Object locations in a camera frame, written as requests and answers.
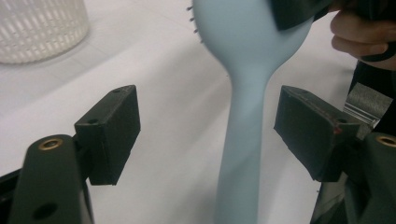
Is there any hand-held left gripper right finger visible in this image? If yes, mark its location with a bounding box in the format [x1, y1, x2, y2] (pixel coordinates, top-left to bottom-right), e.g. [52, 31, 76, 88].
[273, 85, 396, 224]

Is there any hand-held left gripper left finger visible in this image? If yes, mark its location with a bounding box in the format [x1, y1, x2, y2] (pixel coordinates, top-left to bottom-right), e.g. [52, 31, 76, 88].
[7, 84, 142, 224]

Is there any light blue hairbrush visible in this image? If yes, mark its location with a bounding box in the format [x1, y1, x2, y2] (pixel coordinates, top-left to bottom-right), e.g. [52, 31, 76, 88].
[186, 0, 314, 224]

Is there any white plastic basket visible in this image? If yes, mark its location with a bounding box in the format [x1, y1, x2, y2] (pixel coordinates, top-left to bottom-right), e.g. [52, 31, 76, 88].
[0, 0, 91, 65]

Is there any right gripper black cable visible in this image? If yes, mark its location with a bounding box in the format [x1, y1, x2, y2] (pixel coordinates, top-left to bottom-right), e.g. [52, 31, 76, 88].
[359, 40, 396, 63]

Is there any metal floor rail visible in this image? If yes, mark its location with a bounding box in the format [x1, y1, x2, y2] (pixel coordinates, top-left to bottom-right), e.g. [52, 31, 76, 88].
[343, 82, 394, 131]

